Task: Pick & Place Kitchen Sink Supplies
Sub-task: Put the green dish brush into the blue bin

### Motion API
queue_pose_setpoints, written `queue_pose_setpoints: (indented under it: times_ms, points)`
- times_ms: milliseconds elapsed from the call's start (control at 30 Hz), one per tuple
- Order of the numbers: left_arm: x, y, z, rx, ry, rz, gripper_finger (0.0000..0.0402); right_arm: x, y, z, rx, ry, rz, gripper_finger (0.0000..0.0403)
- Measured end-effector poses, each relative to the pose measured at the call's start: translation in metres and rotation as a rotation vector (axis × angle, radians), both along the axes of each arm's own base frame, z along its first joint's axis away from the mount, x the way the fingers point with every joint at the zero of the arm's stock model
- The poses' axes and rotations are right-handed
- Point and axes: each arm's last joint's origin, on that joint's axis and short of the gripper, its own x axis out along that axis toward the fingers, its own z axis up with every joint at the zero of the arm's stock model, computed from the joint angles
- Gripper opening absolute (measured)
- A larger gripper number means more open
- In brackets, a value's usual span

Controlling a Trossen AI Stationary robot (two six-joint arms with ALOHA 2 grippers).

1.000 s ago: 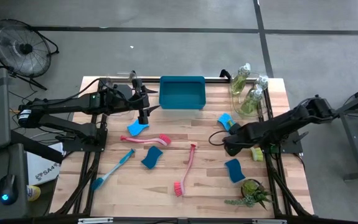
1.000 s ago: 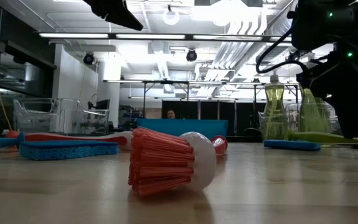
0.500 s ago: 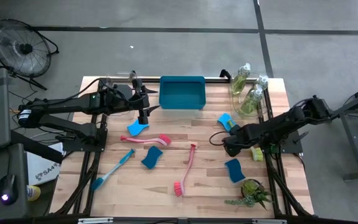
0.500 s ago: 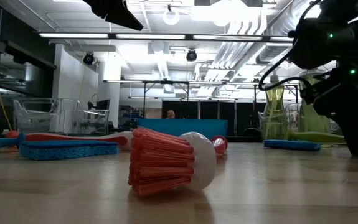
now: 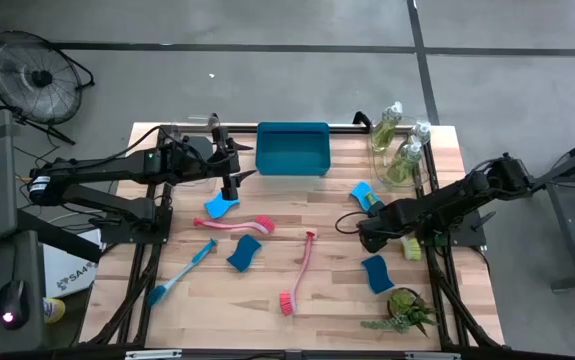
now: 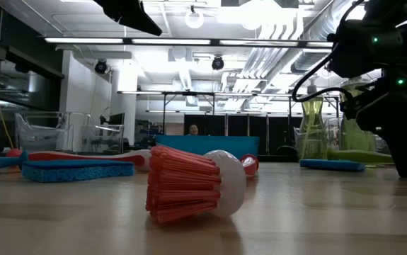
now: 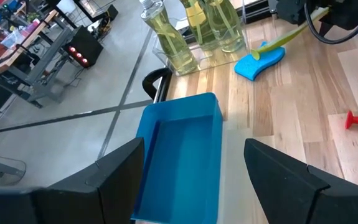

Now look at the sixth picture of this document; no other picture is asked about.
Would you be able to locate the black computer monitor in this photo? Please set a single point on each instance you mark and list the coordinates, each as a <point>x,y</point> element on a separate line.
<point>116,118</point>

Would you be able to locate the black round ceiling fixture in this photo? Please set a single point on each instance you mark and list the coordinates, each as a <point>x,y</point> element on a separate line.
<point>217,63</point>
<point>101,66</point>

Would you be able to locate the long ceiling light bar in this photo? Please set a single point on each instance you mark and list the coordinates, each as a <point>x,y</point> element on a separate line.
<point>171,41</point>

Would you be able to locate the clear plastic bin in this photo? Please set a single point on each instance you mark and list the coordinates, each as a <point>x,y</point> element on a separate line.
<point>332,134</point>
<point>47,131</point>

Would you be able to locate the clear soap bottle yellow liquid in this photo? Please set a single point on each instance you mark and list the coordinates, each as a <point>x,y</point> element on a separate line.
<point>357,131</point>
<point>311,124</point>

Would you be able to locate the red dish brush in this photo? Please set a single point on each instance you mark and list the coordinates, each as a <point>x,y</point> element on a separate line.
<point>185,184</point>
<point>83,156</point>

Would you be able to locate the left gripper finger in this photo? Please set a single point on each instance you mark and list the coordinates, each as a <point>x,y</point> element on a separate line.
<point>132,16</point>

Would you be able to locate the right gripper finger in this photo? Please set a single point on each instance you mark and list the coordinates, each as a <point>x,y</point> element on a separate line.
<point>406,156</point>

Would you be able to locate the person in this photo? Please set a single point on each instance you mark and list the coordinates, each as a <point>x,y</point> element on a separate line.
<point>193,130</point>

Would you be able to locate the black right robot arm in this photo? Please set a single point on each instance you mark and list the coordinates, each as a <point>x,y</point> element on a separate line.
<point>366,53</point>

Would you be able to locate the blue plastic bin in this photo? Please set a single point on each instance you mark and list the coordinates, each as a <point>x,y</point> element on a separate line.
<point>206,145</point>

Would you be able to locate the black curved object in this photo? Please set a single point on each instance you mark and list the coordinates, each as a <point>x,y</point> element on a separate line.
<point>287,150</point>

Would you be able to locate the blue sponge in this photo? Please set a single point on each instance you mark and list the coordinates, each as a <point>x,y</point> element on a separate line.
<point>332,165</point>
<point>77,171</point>

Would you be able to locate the green dish brush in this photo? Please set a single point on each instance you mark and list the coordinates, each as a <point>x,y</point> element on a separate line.
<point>359,156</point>

